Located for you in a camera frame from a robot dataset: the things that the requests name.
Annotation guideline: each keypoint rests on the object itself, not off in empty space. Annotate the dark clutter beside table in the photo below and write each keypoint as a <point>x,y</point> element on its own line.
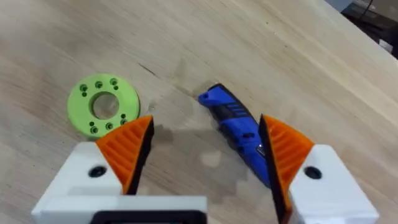
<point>373,23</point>

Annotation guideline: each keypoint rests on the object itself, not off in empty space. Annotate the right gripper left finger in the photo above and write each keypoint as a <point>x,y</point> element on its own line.
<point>124,149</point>

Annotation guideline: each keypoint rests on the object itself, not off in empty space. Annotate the green disc with holes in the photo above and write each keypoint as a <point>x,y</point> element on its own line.
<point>81,107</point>

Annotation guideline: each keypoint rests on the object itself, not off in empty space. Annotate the blue electric screwdriver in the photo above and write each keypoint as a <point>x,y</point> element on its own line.
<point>237,124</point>

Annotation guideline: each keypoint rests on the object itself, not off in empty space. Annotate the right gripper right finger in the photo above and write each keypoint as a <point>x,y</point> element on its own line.
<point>298,168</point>

